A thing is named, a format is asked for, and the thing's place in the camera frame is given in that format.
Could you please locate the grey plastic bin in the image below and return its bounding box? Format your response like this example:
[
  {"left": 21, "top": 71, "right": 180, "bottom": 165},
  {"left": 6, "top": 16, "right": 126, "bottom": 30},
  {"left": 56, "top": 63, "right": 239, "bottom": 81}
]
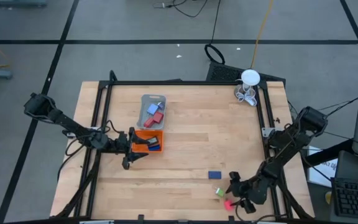
[{"left": 136, "top": 94, "right": 167, "bottom": 131}]

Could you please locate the black cable hanging off table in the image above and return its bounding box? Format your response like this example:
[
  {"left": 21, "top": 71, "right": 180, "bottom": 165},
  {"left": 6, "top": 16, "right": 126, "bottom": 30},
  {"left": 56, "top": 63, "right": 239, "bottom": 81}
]
[{"left": 57, "top": 144, "right": 86, "bottom": 183}]

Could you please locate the black desk bar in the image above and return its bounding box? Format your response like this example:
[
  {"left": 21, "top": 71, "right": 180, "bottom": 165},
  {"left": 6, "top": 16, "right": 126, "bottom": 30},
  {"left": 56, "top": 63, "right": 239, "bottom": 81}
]
[{"left": 301, "top": 138, "right": 354, "bottom": 168}]

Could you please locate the grey metal bar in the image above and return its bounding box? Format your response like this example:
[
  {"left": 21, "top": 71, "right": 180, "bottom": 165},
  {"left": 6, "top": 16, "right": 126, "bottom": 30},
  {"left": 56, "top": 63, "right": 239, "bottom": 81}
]
[{"left": 0, "top": 0, "right": 49, "bottom": 8}]

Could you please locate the black keyboard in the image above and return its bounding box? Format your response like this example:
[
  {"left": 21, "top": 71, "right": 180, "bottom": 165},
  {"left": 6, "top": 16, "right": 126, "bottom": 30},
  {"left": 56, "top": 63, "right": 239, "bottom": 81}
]
[{"left": 330, "top": 177, "right": 358, "bottom": 222}]

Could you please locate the black curved floor cable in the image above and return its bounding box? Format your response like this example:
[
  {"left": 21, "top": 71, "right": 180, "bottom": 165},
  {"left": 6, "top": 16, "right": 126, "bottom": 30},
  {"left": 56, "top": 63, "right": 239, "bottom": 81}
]
[{"left": 154, "top": 0, "right": 209, "bottom": 19}]

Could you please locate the black mesh mat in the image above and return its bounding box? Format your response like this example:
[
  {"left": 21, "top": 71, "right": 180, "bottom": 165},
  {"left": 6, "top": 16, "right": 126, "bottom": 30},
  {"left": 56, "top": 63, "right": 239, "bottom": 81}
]
[{"left": 206, "top": 61, "right": 287, "bottom": 84}]

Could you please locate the white round disc device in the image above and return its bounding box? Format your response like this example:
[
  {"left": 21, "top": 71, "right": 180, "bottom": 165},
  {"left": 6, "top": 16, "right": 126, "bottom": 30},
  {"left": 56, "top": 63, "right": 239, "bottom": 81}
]
[{"left": 241, "top": 68, "right": 262, "bottom": 87}]

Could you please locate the light blue wall charger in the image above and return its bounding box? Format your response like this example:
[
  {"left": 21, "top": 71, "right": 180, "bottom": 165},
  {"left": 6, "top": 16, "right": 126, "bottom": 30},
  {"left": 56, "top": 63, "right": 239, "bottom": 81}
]
[{"left": 146, "top": 103, "right": 159, "bottom": 116}]

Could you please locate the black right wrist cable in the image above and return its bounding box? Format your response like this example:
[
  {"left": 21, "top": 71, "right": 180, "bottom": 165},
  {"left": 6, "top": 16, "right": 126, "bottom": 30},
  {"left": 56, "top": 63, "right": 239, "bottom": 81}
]
[{"left": 234, "top": 203, "right": 287, "bottom": 222}]

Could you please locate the white paper sheet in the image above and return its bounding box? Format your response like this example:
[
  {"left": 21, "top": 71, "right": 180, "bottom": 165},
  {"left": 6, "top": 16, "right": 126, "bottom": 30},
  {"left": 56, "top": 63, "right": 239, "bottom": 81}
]
[{"left": 306, "top": 145, "right": 338, "bottom": 189}]

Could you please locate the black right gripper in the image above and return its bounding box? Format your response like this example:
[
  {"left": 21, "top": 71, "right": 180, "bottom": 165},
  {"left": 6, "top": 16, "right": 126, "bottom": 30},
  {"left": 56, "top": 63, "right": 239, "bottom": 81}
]
[{"left": 225, "top": 171, "right": 262, "bottom": 214}]

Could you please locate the black looped floor cable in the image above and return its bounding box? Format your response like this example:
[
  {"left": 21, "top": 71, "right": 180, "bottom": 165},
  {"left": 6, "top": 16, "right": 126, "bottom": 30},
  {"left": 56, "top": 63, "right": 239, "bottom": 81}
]
[{"left": 204, "top": 0, "right": 226, "bottom": 65}]

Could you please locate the orange plastic basket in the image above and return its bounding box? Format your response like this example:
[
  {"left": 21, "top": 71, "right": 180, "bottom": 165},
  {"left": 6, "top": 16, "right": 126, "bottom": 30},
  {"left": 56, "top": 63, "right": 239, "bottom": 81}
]
[{"left": 131, "top": 129, "right": 165, "bottom": 154}]

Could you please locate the yellow floor cable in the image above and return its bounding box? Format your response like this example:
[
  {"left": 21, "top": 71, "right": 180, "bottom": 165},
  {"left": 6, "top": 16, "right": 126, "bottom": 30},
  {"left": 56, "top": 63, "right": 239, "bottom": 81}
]
[{"left": 250, "top": 0, "right": 275, "bottom": 70}]

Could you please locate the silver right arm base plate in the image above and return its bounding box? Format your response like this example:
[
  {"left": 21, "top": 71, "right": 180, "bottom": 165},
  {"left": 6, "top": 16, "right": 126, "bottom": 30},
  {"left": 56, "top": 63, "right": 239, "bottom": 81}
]
[{"left": 261, "top": 126, "right": 275, "bottom": 138}]

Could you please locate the dark grey desk device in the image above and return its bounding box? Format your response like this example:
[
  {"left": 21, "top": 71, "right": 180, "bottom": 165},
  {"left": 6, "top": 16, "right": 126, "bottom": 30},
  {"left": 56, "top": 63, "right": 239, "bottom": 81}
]
[{"left": 334, "top": 150, "right": 358, "bottom": 184}]

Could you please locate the white coiled cable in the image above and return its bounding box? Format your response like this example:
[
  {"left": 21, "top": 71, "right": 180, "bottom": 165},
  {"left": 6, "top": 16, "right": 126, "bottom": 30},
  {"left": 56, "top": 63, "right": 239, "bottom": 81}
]
[{"left": 234, "top": 83, "right": 259, "bottom": 108}]

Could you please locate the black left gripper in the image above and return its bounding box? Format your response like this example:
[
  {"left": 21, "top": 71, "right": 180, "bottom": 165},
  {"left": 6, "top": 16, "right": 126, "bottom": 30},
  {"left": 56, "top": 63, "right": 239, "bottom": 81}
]
[{"left": 115, "top": 126, "right": 150, "bottom": 170}]

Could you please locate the black aluminium table frame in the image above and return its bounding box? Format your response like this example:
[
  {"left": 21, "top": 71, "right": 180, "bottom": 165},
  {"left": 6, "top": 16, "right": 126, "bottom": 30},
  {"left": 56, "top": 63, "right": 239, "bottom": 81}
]
[{"left": 54, "top": 70, "right": 315, "bottom": 220}]

